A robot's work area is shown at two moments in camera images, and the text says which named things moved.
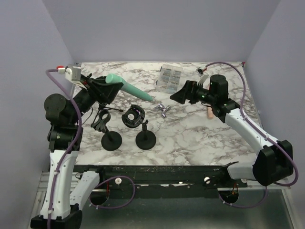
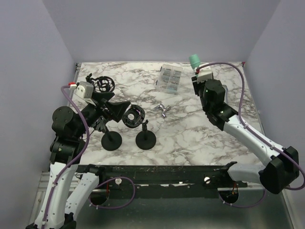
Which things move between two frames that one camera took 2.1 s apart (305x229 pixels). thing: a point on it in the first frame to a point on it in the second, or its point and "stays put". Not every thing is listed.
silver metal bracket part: (161, 108) stays put
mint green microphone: (128, 88) to (195, 60)
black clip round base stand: (111, 140) stays put
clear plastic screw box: (170, 78) stays put
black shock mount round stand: (145, 140) stays put
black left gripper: (107, 91) to (116, 109)
